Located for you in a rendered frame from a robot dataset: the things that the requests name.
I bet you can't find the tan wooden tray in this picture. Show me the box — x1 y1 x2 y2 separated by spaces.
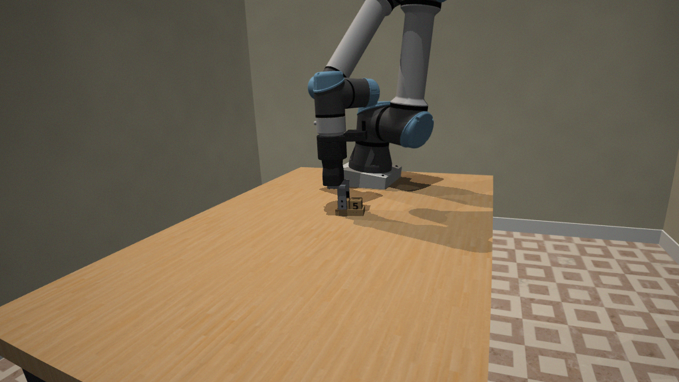
335 205 365 216

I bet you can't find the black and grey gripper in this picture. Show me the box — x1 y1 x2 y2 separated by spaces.
314 116 368 210

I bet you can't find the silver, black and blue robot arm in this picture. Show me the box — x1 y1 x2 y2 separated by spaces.
308 0 446 173

